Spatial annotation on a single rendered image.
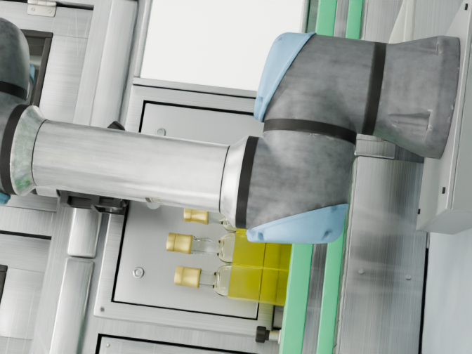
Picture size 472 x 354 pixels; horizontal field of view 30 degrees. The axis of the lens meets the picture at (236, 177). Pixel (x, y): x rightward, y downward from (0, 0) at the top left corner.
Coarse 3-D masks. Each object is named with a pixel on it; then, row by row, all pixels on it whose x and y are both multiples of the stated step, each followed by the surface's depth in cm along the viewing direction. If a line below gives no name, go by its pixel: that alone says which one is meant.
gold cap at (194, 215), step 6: (186, 210) 157; (192, 210) 157; (198, 210) 157; (186, 216) 157; (192, 216) 157; (198, 216) 157; (204, 216) 157; (192, 222) 158; (198, 222) 158; (204, 222) 157
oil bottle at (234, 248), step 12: (228, 240) 154; (240, 240) 154; (228, 252) 153; (240, 252) 153; (252, 252) 153; (264, 252) 153; (276, 252) 153; (288, 252) 153; (228, 264) 155; (240, 264) 154; (252, 264) 153; (264, 264) 153; (276, 264) 153; (288, 264) 153
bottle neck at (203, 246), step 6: (192, 240) 155; (198, 240) 155; (204, 240) 156; (210, 240) 156; (216, 240) 156; (192, 246) 155; (198, 246) 155; (204, 246) 155; (210, 246) 155; (216, 246) 155; (192, 252) 156; (198, 252) 155; (204, 252) 155; (210, 252) 155; (216, 252) 155
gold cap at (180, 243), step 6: (174, 234) 156; (180, 234) 156; (168, 240) 155; (174, 240) 155; (180, 240) 155; (186, 240) 155; (168, 246) 155; (174, 246) 155; (180, 246) 155; (186, 246) 155; (180, 252) 156; (186, 252) 156
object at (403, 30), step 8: (408, 0) 132; (400, 8) 139; (408, 8) 131; (400, 16) 141; (408, 16) 131; (400, 24) 143; (408, 24) 131; (392, 32) 148; (400, 32) 146; (408, 32) 130; (392, 40) 150; (400, 40) 149; (408, 40) 130
